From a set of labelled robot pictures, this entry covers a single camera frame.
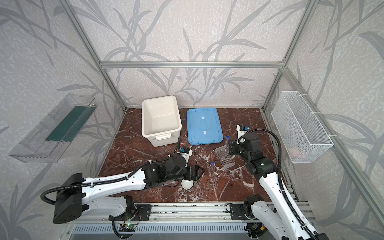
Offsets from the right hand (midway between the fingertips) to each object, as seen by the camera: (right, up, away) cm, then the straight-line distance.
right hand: (229, 136), depth 77 cm
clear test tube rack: (0, -17, +15) cm, 22 cm away
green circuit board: (-50, -44, -5) cm, 67 cm away
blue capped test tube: (+1, -6, +12) cm, 14 cm away
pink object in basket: (+31, -8, -4) cm, 32 cm away
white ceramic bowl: (-23, -28, +5) cm, 36 cm away
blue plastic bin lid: (-13, +4, +33) cm, 35 cm away
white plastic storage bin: (-45, +7, +35) cm, 57 cm away
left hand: (-15, -15, -3) cm, 22 cm away
